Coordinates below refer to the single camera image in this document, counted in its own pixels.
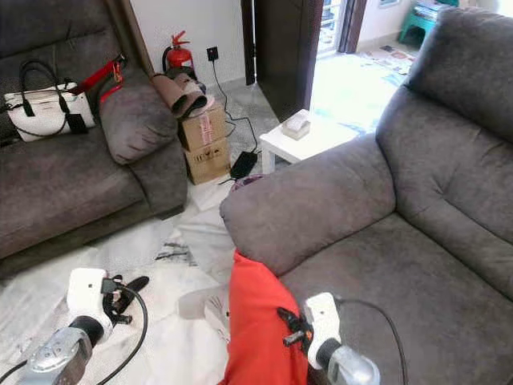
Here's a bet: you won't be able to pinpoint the red pillow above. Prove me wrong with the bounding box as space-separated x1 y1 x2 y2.
223 249 312 385

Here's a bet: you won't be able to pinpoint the grey suede sofa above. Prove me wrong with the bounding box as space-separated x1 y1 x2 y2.
220 6 513 385
0 0 190 278

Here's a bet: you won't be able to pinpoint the papers spread on floor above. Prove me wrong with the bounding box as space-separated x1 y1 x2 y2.
359 47 418 75

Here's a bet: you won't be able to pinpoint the purple bundle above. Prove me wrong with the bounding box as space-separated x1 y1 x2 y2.
232 174 264 191

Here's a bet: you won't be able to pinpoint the plain cardboard box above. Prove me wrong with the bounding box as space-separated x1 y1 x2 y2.
184 138 232 185

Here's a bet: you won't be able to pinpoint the black power adapter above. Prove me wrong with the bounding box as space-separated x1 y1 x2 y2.
229 150 259 179

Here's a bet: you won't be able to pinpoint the white side table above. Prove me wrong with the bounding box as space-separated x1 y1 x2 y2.
259 108 362 175

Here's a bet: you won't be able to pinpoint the beige tissue box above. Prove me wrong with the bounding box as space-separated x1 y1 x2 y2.
281 110 313 140

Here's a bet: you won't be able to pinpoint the brown rolled cloth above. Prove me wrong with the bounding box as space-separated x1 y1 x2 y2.
151 72 213 119

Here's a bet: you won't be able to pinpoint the red fire extinguisher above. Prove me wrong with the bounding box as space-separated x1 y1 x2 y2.
163 30 195 77

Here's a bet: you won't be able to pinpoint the dark brown wooden door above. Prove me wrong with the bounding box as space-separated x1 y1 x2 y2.
240 0 325 121

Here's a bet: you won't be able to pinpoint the green plastic stool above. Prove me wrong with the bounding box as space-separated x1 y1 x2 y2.
401 6 450 49

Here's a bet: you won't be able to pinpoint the stack of books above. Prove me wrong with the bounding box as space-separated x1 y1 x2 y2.
415 0 459 21

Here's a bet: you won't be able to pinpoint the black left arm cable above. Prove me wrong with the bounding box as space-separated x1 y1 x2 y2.
0 281 149 385

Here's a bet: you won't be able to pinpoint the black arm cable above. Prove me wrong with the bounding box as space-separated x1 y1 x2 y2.
338 297 410 385
0 281 149 385

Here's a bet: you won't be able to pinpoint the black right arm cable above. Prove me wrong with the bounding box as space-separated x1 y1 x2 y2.
338 297 410 385

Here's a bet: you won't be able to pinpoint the white handbag black handles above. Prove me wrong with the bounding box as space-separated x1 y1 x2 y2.
4 60 95 144

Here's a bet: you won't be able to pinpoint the red strap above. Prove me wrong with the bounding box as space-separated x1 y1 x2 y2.
76 55 127 103

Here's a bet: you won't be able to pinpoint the black charger cable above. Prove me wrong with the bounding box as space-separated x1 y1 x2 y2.
211 60 259 155

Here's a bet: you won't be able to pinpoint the brown door frame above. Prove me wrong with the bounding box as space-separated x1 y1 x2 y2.
337 0 370 55

